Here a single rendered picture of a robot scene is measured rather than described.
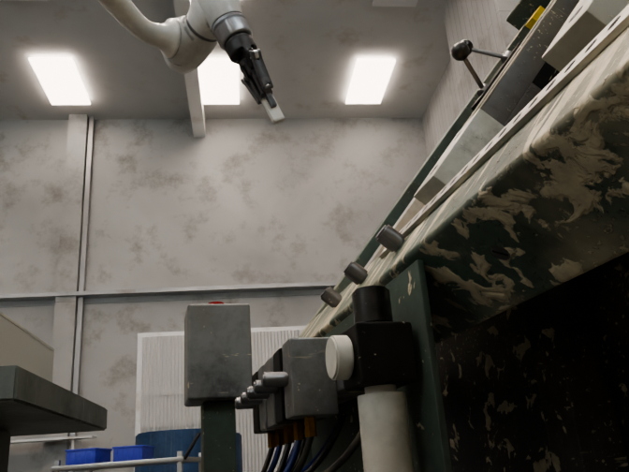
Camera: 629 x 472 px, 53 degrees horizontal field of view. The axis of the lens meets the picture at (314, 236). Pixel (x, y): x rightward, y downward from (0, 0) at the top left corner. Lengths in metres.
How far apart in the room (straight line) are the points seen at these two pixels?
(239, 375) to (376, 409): 0.62
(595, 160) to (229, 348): 0.89
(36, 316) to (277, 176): 4.41
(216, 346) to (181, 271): 9.16
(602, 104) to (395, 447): 0.36
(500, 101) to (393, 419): 0.43
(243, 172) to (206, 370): 9.82
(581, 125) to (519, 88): 0.44
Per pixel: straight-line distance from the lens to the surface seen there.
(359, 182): 11.08
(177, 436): 4.76
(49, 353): 1.22
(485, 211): 0.55
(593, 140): 0.45
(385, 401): 0.63
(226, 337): 1.23
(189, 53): 1.77
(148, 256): 10.51
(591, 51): 0.51
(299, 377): 0.75
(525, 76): 0.90
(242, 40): 1.63
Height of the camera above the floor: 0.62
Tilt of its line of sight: 20 degrees up
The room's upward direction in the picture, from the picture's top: 4 degrees counter-clockwise
